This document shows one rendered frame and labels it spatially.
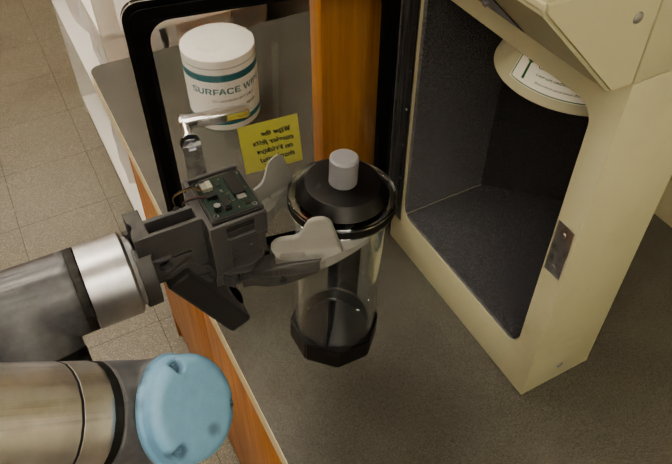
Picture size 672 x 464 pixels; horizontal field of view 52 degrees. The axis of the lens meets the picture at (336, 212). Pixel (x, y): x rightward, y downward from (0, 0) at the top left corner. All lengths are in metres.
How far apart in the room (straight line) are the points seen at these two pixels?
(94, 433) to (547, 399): 0.62
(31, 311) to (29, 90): 2.73
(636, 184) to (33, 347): 0.55
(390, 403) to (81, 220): 1.83
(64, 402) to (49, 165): 2.41
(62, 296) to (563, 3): 0.43
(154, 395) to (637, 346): 0.72
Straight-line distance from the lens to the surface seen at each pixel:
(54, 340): 0.60
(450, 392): 0.92
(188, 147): 0.82
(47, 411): 0.45
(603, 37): 0.54
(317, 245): 0.63
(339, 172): 0.64
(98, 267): 0.60
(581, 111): 0.72
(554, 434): 0.92
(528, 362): 0.88
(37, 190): 2.75
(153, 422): 0.47
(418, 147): 0.93
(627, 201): 0.73
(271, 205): 0.68
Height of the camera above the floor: 1.72
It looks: 45 degrees down
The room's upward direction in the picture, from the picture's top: straight up
